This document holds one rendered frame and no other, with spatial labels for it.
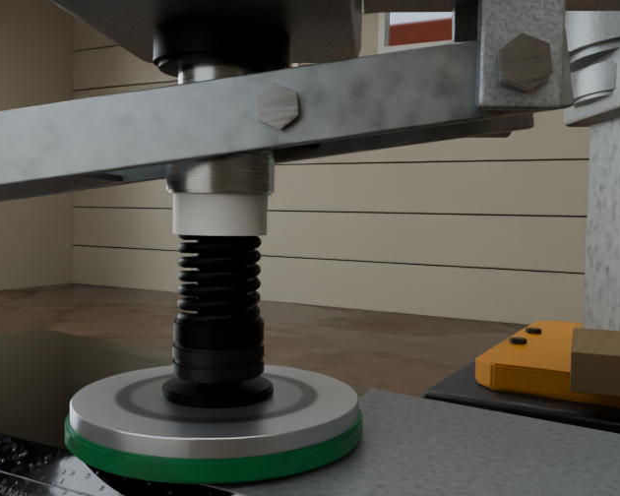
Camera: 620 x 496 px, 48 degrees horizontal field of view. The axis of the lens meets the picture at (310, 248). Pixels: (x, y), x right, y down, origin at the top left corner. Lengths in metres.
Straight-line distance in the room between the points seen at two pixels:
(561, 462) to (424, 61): 0.29
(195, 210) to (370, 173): 6.66
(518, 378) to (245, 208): 0.64
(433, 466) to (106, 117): 0.32
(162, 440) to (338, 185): 6.89
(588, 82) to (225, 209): 0.79
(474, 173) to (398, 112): 6.33
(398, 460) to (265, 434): 0.11
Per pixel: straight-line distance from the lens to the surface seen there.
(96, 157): 0.49
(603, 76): 1.15
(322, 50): 0.58
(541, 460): 0.54
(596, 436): 0.61
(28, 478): 0.55
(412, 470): 0.49
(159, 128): 0.48
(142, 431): 0.46
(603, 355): 0.92
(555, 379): 1.04
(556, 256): 6.62
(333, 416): 0.49
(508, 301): 6.74
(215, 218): 0.49
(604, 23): 1.15
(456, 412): 0.63
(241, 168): 0.49
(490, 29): 0.45
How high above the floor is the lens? 0.99
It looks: 3 degrees down
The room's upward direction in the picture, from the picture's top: 1 degrees clockwise
